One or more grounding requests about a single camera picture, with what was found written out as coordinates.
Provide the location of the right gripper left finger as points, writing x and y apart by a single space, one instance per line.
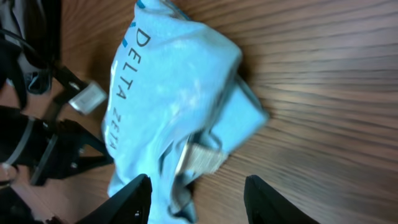
131 205

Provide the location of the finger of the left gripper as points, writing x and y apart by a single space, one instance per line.
89 152

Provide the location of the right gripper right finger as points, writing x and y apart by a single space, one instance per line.
264 205

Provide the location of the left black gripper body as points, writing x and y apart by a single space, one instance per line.
50 150

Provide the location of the light blue printed t-shirt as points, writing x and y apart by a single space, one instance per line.
177 107

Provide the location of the grey folded garment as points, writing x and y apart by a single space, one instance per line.
38 23

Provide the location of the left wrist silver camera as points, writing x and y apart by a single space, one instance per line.
88 99

